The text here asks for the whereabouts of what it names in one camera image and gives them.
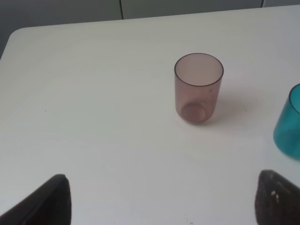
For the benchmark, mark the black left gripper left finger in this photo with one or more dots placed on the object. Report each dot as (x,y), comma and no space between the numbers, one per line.
(50,204)

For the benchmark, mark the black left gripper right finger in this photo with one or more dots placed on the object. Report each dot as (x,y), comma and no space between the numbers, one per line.
(277,200)

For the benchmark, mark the teal translucent plastic cup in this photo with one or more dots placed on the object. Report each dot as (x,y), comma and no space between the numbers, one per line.
(286,134)

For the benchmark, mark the pink translucent plastic cup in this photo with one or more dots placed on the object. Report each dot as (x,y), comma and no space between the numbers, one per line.
(198,77)

